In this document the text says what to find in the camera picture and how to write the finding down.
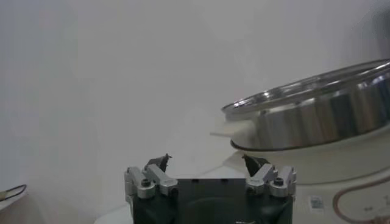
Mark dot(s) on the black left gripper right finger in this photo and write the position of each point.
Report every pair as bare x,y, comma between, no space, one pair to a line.
262,176

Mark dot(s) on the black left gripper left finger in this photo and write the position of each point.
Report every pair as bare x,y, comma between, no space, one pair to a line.
158,176

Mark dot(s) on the stainless steel steamer basket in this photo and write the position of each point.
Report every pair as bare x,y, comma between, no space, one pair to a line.
304,124

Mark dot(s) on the cream electric cooker base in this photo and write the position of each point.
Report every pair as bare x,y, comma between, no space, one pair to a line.
335,164

